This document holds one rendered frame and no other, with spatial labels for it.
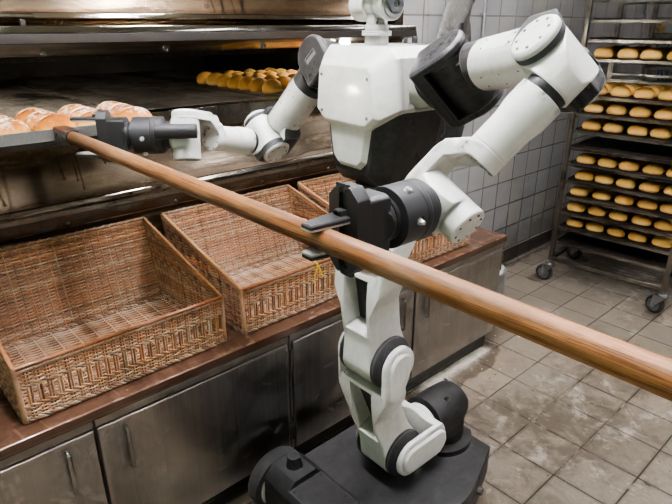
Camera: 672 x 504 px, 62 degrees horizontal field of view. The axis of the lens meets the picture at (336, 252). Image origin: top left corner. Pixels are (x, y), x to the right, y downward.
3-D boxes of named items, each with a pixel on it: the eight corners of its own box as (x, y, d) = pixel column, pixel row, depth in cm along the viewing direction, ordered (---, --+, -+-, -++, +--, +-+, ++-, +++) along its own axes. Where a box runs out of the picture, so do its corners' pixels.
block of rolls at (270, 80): (193, 83, 268) (192, 71, 266) (274, 77, 298) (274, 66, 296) (268, 94, 226) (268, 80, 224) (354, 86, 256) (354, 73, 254)
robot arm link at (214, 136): (165, 110, 136) (208, 117, 147) (167, 148, 136) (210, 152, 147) (182, 106, 132) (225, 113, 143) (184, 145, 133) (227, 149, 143)
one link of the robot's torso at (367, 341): (370, 353, 165) (375, 200, 148) (416, 379, 153) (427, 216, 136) (331, 373, 156) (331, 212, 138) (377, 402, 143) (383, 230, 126)
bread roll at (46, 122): (71, 132, 147) (67, 110, 145) (81, 135, 143) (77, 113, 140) (30, 137, 141) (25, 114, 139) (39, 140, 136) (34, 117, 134)
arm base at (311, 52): (333, 82, 153) (350, 41, 147) (360, 103, 145) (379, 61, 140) (289, 71, 143) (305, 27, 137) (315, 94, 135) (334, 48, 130)
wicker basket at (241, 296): (165, 286, 200) (156, 212, 190) (290, 246, 236) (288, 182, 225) (243, 338, 167) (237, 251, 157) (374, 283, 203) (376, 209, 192)
